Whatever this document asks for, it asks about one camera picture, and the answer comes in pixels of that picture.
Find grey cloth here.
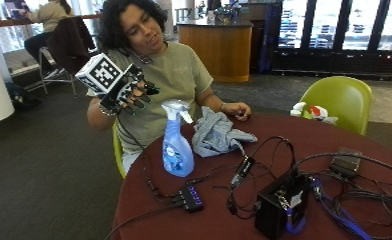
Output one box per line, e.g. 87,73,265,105
191,106,259,159

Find the person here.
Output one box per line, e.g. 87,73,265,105
85,0,253,174

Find white marker cube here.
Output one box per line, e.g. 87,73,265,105
73,52,127,96

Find green chair under person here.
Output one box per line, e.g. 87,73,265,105
111,119,129,180

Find white and red soft toy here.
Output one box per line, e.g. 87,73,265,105
289,101,340,126

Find slim black adapter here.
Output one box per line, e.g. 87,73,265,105
229,155,256,188

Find blue spray bottle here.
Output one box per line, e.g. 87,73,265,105
160,99,196,178

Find round wooden counter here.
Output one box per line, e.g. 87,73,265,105
176,19,255,84

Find empty green chair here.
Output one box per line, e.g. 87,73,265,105
297,75,374,136

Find metal chair with dark jacket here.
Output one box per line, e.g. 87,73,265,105
36,15,99,98

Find black bag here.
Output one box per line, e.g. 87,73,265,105
3,81,43,108

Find flat black power brick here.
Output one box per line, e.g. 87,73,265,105
328,147,365,180

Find black usb hub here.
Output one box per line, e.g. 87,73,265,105
176,184,205,213

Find black box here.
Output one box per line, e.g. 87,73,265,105
253,172,313,240

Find flower arrangement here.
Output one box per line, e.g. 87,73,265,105
212,2,243,25

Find black framed glass doors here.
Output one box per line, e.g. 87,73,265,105
269,0,392,80

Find wooden bar ledge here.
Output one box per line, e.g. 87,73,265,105
0,13,103,29

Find beaded wrist bracelet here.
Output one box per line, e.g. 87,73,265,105
97,103,119,117

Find looped black cable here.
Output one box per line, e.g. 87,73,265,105
223,135,297,218

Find black glove cable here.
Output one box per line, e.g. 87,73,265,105
115,114,185,203

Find black hub power cable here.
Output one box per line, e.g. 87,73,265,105
104,202,185,240

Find blue cable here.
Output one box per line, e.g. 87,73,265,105
309,179,376,240

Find tangle of black cables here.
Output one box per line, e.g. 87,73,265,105
292,151,392,240

